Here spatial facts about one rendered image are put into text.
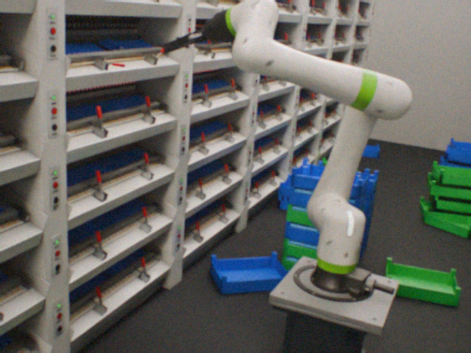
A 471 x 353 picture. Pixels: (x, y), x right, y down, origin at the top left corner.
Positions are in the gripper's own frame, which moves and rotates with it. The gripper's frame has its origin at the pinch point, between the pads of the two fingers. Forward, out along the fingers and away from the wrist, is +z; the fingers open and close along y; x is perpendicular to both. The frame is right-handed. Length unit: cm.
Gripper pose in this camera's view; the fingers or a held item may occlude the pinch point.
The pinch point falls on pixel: (174, 45)
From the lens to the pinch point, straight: 180.2
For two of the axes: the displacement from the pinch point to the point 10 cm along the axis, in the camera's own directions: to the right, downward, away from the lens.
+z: -7.5, 1.0, 6.5
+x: -2.7, -9.5, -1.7
